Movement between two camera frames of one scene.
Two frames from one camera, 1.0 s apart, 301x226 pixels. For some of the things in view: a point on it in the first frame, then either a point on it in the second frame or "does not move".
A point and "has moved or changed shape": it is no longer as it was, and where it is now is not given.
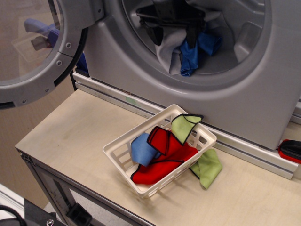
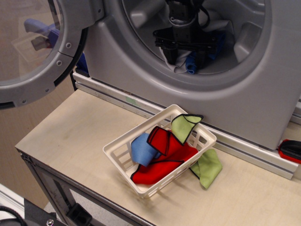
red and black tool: (290, 149) does not move
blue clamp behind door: (48, 34) does not move
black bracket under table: (80, 216) does not move
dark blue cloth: (189, 60) has moved or changed shape
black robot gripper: (173, 12) -> (190, 37)
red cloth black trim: (174, 152) does not move
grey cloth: (168, 52) has moved or changed shape
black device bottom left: (34, 215) does not move
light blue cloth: (142, 152) does not move
